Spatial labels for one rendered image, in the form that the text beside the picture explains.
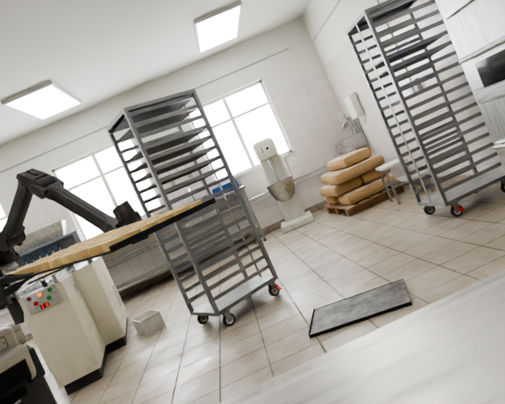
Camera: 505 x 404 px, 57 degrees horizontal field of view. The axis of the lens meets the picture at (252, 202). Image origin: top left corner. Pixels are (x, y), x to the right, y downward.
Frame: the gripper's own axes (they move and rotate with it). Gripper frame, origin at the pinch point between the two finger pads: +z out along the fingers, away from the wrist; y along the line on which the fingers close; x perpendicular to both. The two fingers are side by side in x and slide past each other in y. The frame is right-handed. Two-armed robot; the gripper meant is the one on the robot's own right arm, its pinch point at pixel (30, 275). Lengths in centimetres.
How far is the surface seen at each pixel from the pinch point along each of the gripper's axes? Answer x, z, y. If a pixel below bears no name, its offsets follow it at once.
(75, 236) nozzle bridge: 322, -50, 5
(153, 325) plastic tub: 318, -17, -101
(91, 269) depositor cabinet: 322, -49, -29
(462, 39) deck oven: 69, 198, 23
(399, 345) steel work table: -107, 49, -8
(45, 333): 249, -84, -55
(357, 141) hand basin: 537, 337, -22
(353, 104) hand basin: 502, 337, 30
